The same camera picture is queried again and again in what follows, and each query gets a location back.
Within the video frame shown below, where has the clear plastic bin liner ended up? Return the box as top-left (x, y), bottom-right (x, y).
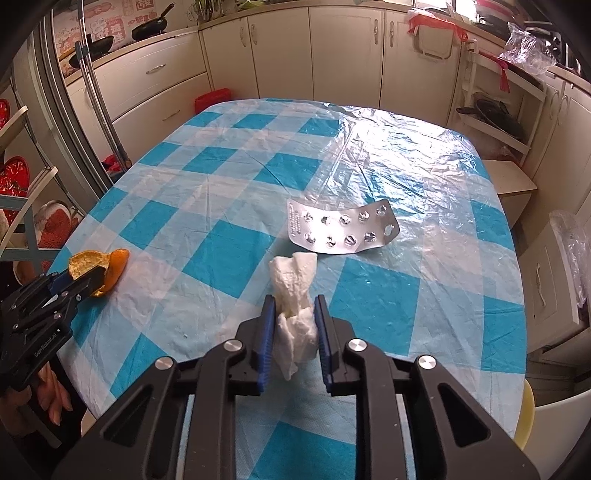
top-left (549, 210), bottom-right (591, 315)

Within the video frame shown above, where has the cream kitchen cabinet row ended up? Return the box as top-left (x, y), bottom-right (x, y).
top-left (62, 0), bottom-right (591, 352)

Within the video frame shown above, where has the crumpled clear plastic bag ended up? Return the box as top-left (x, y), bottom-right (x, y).
top-left (499, 21), bottom-right (561, 75)

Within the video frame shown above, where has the white pull-out bin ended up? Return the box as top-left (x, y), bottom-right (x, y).
top-left (517, 210), bottom-right (591, 352)

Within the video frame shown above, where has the red ribbon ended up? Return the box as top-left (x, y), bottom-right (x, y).
top-left (496, 55), bottom-right (511, 93)

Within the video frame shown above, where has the orange peel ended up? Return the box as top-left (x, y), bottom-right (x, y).
top-left (68, 248), bottom-right (131, 298)

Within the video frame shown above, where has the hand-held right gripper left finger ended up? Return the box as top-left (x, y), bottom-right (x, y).
top-left (78, 295), bottom-right (278, 480)

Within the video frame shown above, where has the grey metal door frame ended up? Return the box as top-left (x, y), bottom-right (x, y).
top-left (25, 0), bottom-right (116, 199)

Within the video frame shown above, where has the white hanging cutting board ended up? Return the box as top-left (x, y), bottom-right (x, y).
top-left (413, 11), bottom-right (455, 61)

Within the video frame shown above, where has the red plastic basket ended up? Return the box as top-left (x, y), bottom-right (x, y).
top-left (194, 89), bottom-right (232, 115)

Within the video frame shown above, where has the black frying pan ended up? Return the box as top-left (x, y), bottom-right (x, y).
top-left (131, 2), bottom-right (176, 41)
top-left (69, 34), bottom-right (115, 63)

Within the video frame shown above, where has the white storage rack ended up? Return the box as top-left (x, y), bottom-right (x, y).
top-left (457, 39), bottom-right (548, 158)

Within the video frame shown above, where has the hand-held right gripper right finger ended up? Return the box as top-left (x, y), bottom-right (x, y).
top-left (314, 295), bottom-right (541, 480)

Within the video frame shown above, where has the blue checkered tablecloth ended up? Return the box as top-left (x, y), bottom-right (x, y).
top-left (44, 98), bottom-right (528, 480)

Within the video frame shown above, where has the yellow stool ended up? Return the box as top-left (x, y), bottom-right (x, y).
top-left (515, 378), bottom-right (536, 450)

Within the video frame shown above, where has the clear plastic sheet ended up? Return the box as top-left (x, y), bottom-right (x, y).
top-left (295, 102), bottom-right (513, 259)

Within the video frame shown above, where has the wooden folding rack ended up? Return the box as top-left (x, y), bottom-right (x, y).
top-left (0, 105), bottom-right (61, 261)

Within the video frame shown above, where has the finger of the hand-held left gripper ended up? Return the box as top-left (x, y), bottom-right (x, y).
top-left (55, 265), bottom-right (108, 319)
top-left (44, 270), bottom-right (75, 296)

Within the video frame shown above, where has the black pan with lid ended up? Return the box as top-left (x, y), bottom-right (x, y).
top-left (456, 92), bottom-right (527, 139)

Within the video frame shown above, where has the white tissue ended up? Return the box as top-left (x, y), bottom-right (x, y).
top-left (268, 251), bottom-right (319, 381)

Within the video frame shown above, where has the metal utensil holder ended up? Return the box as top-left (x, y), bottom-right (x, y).
top-left (187, 0), bottom-right (232, 21)

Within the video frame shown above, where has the person's left hand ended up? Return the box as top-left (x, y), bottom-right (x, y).
top-left (34, 364), bottom-right (75, 427)

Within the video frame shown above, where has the metal mop handle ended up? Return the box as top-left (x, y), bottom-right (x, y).
top-left (74, 0), bottom-right (134, 172)

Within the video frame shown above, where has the red fuzzy slipper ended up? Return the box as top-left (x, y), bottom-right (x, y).
top-left (36, 200), bottom-right (80, 250)

